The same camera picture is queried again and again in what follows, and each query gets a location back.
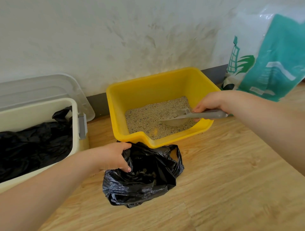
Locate cream plastic storage bin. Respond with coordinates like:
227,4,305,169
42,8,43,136
0,97,90,194

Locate teal white litter bag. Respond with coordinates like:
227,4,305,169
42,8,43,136
220,3,305,102

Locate person's left forearm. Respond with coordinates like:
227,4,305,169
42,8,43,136
0,147,100,231

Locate person's right hand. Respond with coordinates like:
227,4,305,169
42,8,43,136
192,90,229,122

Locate person's right forearm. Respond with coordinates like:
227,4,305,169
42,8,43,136
223,90,305,177

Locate grey slotted litter scoop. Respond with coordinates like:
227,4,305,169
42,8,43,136
159,108,229,127

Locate pile of black plastic bags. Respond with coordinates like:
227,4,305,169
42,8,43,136
0,106,73,184

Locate beige cat litter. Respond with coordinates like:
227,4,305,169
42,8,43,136
125,96,198,140

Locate black plastic garbage bag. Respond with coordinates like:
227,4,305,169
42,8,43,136
102,142,185,209

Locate yellow litter box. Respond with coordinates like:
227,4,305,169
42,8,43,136
106,67,221,149

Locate translucent white bin lid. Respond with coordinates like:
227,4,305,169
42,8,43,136
0,74,96,122

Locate person's left hand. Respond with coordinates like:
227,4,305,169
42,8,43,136
94,142,132,173

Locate dark grey skirting board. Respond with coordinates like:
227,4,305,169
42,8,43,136
86,64,229,117

